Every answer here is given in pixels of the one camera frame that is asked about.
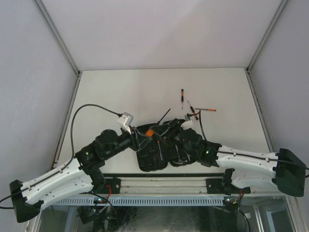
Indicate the aluminium frame rail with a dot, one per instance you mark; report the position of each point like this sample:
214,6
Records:
160,186

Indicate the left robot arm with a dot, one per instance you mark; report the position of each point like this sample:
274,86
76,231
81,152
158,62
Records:
78,175

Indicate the black plastic tool case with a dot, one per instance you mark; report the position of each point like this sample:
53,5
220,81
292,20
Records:
156,156

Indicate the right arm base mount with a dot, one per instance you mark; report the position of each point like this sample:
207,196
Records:
224,185

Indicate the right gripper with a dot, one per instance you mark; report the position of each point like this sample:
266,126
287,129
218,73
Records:
165,130

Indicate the small black precision screwdriver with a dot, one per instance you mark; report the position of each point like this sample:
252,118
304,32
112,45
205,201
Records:
182,97

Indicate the grey slotted cable duct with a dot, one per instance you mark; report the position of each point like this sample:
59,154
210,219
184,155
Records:
144,201

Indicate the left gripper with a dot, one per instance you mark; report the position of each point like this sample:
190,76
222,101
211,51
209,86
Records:
138,140

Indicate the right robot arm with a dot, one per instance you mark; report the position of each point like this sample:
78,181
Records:
282,170

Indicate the small orange-tip precision screwdriver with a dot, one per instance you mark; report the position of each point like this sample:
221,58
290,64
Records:
203,109

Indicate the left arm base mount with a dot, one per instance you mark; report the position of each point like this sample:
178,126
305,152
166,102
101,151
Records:
101,185

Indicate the thin precision screwdriver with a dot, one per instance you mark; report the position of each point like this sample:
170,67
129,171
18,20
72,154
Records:
193,111

